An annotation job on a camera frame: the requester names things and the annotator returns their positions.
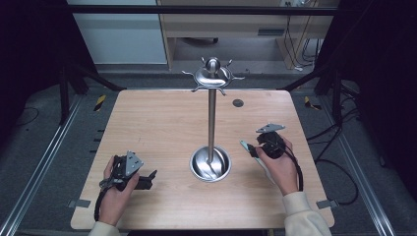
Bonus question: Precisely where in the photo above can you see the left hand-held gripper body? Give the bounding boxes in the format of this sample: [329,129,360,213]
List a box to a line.
[99,149,146,193]

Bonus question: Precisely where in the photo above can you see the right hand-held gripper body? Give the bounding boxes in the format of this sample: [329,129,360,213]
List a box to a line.
[255,122,287,160]

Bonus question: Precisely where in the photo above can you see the pale kitchen utensil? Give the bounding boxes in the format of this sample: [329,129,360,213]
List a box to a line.
[239,140,277,185]

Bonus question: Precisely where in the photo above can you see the steel utensil rack with hooks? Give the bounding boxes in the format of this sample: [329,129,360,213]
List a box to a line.
[182,56,246,184]

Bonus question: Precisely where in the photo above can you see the person's right hand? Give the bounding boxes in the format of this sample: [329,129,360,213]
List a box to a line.
[255,135,300,198]

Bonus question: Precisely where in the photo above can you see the person's left hand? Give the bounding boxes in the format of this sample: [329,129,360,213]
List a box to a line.
[97,155,141,227]

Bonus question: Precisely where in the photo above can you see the light wooden desk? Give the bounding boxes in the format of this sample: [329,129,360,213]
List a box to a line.
[156,0,340,71]

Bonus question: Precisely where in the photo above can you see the white cabinet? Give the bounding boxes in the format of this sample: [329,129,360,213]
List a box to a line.
[66,0,168,65]

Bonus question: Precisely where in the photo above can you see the dark curtain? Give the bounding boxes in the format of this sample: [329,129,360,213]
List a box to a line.
[0,0,96,141]
[314,0,417,200]

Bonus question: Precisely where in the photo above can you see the right hand-held gripper black cable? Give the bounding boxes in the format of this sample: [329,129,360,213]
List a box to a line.
[282,145,305,193]

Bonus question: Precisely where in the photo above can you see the hand-held gripper black cable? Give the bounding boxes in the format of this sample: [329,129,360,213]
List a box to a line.
[93,188,110,222]
[282,145,305,193]

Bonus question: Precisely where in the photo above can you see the left hand-held gripper black cable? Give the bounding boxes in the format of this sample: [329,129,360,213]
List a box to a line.
[93,188,110,222]

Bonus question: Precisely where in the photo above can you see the yellow handled tool right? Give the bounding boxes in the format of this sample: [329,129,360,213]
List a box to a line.
[302,95,323,112]

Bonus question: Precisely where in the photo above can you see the yellow handled tool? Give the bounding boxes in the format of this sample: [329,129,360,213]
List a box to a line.
[93,94,108,113]
[302,95,323,112]

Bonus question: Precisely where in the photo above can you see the grey metal table bracket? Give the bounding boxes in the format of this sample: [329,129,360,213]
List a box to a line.
[67,199,91,209]
[316,199,339,210]

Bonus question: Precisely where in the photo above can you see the yellow handled tool left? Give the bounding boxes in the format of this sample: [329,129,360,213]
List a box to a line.
[93,94,108,113]

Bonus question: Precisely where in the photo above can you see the black frame strut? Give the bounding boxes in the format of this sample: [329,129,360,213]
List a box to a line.
[277,63,344,126]
[58,61,128,126]

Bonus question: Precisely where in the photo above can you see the black floor cables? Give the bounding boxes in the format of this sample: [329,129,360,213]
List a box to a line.
[306,107,361,207]

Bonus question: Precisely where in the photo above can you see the aluminium floor rail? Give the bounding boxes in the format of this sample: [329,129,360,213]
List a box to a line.
[319,94,398,236]
[0,94,84,236]

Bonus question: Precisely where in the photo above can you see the hanging cables behind desk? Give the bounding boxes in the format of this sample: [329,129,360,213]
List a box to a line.
[284,14,322,72]

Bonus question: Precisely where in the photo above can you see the black horizontal frame bar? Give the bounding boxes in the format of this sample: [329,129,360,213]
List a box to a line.
[64,4,339,17]

